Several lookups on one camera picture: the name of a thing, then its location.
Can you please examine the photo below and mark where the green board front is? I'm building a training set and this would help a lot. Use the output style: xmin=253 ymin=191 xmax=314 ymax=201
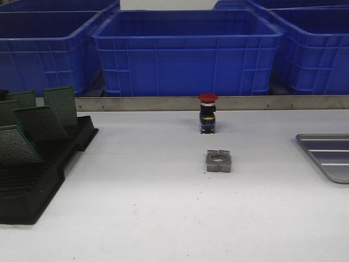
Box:
xmin=1 ymin=125 xmax=42 ymax=165

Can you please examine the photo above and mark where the green board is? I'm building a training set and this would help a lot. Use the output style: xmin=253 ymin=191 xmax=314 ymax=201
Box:
xmin=43 ymin=86 xmax=78 ymax=127
xmin=1 ymin=100 xmax=24 ymax=135
xmin=13 ymin=106 xmax=69 ymax=141
xmin=1 ymin=125 xmax=42 ymax=165
xmin=5 ymin=91 xmax=36 ymax=108

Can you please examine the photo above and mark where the green board rear right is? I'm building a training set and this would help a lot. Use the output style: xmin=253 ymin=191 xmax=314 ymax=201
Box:
xmin=43 ymin=86 xmax=78 ymax=127

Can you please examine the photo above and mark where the green board middle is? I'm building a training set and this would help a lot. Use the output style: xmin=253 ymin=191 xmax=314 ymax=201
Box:
xmin=13 ymin=106 xmax=69 ymax=141

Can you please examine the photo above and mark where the green board rear left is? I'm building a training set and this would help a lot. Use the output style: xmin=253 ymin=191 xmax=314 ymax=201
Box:
xmin=5 ymin=91 xmax=36 ymax=108

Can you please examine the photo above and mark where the silver metal tray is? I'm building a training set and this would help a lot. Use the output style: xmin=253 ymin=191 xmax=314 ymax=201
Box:
xmin=296 ymin=134 xmax=348 ymax=184

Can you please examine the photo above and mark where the black slotted board rack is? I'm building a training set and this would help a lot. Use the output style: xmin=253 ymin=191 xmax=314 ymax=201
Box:
xmin=1 ymin=116 xmax=98 ymax=225

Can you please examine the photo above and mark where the green board far left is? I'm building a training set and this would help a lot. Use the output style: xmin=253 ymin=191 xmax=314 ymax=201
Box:
xmin=1 ymin=100 xmax=24 ymax=135

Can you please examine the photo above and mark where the red emergency stop button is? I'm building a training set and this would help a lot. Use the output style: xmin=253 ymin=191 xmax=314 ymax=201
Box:
xmin=198 ymin=93 xmax=218 ymax=134

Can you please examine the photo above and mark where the grey metal clamp block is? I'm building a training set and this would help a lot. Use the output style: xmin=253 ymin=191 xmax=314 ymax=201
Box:
xmin=206 ymin=150 xmax=232 ymax=172

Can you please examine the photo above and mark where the blue centre plastic crate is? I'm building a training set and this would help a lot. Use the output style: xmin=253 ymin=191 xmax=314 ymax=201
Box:
xmin=93 ymin=10 xmax=282 ymax=97

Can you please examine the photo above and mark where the blue plastic crate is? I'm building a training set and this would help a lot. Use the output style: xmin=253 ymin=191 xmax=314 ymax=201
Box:
xmin=268 ymin=8 xmax=348 ymax=95
xmin=93 ymin=10 xmax=282 ymax=97
xmin=1 ymin=11 xmax=103 ymax=96

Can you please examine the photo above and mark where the blue far right crate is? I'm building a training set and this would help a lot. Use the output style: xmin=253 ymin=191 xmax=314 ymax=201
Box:
xmin=213 ymin=0 xmax=348 ymax=10

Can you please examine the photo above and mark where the blue right plastic crate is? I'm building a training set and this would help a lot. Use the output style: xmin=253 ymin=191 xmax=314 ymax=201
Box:
xmin=268 ymin=8 xmax=348 ymax=95

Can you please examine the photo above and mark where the blue left plastic crate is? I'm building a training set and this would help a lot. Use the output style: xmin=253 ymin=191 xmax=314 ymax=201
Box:
xmin=1 ymin=11 xmax=103 ymax=96

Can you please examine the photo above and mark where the blue far left crate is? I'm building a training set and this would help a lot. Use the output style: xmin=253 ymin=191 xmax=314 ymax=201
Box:
xmin=1 ymin=0 xmax=121 ymax=14

